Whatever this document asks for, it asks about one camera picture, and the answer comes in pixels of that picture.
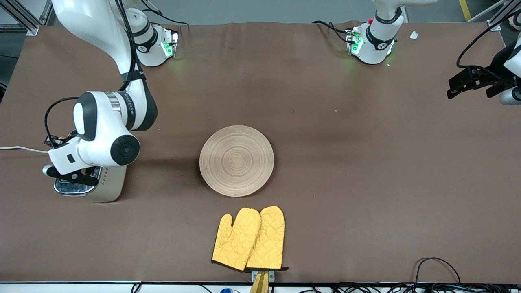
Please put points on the brown table cover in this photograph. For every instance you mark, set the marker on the brown table cover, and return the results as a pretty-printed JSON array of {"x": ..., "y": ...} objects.
[{"x": 366, "y": 162}]

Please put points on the yellow quilted oven mitt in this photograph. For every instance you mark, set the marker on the yellow quilted oven mitt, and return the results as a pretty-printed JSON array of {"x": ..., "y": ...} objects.
[
  {"x": 236, "y": 240},
  {"x": 268, "y": 236}
]

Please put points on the metal clamp bracket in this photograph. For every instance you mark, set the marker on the metal clamp bracket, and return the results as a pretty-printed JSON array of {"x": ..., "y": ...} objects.
[{"x": 272, "y": 276}]

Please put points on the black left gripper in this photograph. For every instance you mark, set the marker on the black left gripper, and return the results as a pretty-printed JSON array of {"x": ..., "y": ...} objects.
[{"x": 497, "y": 61}]

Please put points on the round wooden plate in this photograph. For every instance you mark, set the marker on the round wooden plate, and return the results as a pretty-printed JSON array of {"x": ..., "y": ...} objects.
[{"x": 236, "y": 160}]

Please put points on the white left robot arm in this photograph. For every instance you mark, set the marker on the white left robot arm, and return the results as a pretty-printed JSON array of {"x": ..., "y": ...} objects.
[{"x": 376, "y": 44}]

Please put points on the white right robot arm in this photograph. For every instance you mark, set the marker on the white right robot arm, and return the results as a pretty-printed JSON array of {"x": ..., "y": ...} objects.
[{"x": 93, "y": 24}]

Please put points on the white paper scrap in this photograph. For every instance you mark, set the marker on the white paper scrap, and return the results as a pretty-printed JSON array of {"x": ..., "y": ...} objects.
[{"x": 414, "y": 35}]

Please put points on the aluminium frame profile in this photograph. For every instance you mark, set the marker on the aluminium frame profile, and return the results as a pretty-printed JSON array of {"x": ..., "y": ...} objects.
[
  {"x": 24, "y": 18},
  {"x": 502, "y": 14}
]

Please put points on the chrome and beige toaster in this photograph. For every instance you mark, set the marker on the chrome and beige toaster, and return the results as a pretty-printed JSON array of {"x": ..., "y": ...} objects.
[{"x": 110, "y": 183}]

